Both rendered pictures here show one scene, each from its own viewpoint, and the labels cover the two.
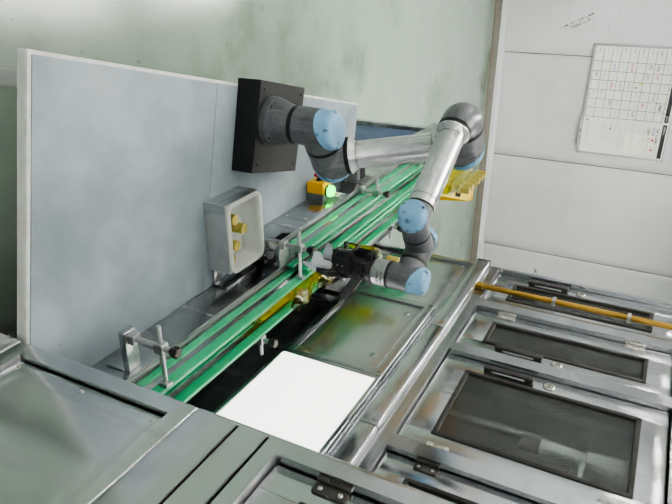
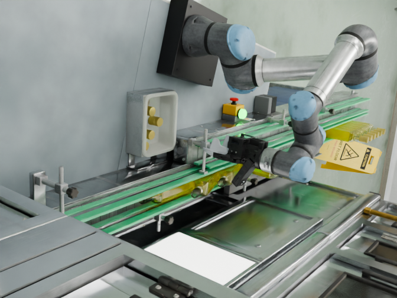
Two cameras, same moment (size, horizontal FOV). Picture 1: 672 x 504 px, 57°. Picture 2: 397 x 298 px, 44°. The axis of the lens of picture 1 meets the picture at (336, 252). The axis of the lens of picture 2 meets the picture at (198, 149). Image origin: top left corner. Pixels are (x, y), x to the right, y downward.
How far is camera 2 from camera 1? 0.36 m
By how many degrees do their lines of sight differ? 12
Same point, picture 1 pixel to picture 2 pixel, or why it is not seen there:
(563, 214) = not seen: outside the picture
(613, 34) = not seen: outside the picture
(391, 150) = (293, 65)
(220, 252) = (136, 136)
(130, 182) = (64, 53)
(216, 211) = (136, 99)
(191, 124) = (124, 22)
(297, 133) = (213, 42)
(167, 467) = (19, 248)
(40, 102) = not seen: outside the picture
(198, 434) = (58, 232)
